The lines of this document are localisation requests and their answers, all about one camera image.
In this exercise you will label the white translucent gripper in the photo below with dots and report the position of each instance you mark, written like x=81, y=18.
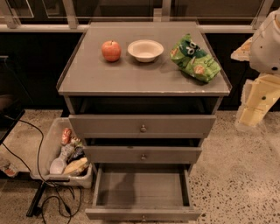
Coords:
x=266, y=49

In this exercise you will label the grey bottom drawer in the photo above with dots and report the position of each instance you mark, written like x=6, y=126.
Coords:
x=142, y=192

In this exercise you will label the grey drawer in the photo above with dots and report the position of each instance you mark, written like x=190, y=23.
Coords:
x=142, y=192
x=142, y=126
x=142, y=154

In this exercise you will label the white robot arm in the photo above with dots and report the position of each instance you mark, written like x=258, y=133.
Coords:
x=262, y=51

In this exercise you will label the grey wooden drawer cabinet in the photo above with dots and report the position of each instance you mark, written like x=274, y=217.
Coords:
x=91, y=85

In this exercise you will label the grey middle drawer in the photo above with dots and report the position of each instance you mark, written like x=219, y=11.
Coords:
x=142, y=154

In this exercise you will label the grey top drawer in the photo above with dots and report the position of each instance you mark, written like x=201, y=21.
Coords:
x=142, y=126

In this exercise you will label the green chip bag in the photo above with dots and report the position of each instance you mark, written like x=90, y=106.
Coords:
x=193, y=60

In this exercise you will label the white paper bowl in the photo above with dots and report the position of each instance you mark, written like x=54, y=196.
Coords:
x=145, y=50

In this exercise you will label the red apple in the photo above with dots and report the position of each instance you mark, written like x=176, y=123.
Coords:
x=111, y=51

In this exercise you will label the dark snack packet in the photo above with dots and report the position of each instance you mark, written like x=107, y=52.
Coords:
x=78, y=153

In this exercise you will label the yellow snack bag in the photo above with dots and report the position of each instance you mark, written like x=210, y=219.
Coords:
x=76, y=167

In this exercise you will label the red snack packet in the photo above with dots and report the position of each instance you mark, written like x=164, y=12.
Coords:
x=66, y=135

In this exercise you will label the clear plastic bottle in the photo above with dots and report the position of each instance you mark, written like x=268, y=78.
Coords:
x=59, y=164

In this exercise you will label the clear plastic bin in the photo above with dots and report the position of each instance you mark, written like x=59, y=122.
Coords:
x=50, y=149

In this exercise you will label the black metal stand leg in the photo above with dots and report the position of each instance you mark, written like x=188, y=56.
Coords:
x=34, y=208

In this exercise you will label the red white floor object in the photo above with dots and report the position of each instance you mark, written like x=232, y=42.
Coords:
x=8, y=168

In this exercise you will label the white railing frame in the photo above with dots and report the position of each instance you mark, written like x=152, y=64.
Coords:
x=212, y=16

